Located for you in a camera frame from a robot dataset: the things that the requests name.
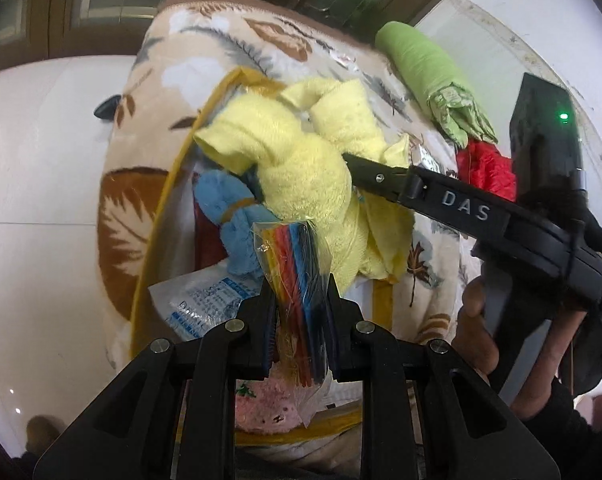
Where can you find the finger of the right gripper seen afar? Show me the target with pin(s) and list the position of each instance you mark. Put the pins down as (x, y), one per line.
(391, 183)

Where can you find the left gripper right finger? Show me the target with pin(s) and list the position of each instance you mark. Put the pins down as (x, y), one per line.
(340, 319)

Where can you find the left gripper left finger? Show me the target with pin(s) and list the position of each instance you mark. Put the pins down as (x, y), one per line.
(257, 346)

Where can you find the colourful sticks plastic packet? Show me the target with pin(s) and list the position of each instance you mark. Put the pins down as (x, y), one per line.
(296, 264)

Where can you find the red snack packet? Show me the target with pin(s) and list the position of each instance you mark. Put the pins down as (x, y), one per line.
(209, 248)

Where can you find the yellow towel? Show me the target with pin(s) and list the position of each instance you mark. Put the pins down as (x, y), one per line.
(304, 177)

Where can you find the silver green foil packet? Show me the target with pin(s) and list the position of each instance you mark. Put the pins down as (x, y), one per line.
(421, 157)

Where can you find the blue white tissue packet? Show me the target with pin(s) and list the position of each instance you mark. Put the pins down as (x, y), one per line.
(193, 303)

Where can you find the red padded jacket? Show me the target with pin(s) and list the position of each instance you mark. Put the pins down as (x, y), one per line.
(481, 165)

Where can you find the pink fluffy cloth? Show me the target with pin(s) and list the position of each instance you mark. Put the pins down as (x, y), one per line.
(266, 406)

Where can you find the green folded quilt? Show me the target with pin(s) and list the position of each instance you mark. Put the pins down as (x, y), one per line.
(437, 83)

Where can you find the black garment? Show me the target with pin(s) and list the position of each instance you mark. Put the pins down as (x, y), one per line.
(581, 367)

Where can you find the blue fluffy cloth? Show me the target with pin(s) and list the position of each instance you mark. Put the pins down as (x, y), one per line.
(229, 204)

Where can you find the white tray yellow rim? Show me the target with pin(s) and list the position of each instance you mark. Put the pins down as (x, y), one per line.
(171, 246)

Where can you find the white red label packet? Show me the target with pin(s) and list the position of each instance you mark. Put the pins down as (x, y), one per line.
(345, 61)

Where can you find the leaf pattern beige blanket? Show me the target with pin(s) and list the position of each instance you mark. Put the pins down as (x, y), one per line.
(189, 48)

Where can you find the black shoe on floor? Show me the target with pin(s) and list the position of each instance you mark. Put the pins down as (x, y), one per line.
(107, 109)

